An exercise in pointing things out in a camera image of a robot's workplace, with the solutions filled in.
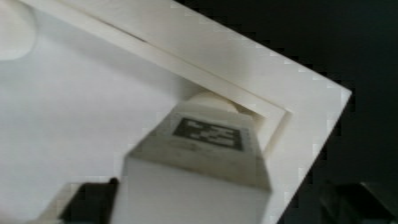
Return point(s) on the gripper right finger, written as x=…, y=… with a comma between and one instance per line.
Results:
x=357, y=204

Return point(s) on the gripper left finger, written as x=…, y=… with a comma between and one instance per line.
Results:
x=92, y=204

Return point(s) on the white table leg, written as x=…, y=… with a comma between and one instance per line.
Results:
x=195, y=178

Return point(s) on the white square tabletop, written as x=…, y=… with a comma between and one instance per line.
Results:
x=106, y=60

